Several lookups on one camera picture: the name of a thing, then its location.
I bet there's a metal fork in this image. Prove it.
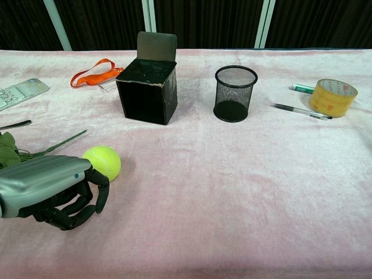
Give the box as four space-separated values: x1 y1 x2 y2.
0 120 32 130

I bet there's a white frame post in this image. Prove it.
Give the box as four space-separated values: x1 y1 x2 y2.
254 0 276 49
43 0 73 52
141 0 158 33

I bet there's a clear blister pack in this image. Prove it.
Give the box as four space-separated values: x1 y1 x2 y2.
0 77 51 112

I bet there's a yellow packing tape roll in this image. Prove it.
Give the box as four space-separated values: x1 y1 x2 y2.
308 78 359 118

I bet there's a yellow tennis ball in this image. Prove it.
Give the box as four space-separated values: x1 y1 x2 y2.
82 145 122 183

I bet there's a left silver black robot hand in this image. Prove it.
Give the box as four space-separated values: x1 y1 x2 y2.
0 155 110 231

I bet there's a green white marker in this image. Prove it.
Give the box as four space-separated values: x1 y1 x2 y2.
288 83 316 94

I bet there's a clear badge holder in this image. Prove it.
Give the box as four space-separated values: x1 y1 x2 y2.
98 81 119 93

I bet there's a black cardboard box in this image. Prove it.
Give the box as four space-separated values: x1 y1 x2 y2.
115 31 178 126

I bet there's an artificial flower with green leaves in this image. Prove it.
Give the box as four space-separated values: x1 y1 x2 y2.
0 129 88 171

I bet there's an orange lanyard strap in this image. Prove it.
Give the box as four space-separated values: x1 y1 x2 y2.
70 58 125 87

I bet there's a pink plush table cloth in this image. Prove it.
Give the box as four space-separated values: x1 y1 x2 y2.
0 48 372 279

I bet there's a black mesh pen cup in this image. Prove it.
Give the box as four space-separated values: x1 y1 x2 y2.
213 65 259 123

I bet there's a clear black ballpoint pen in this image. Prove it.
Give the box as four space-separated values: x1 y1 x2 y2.
270 103 333 120

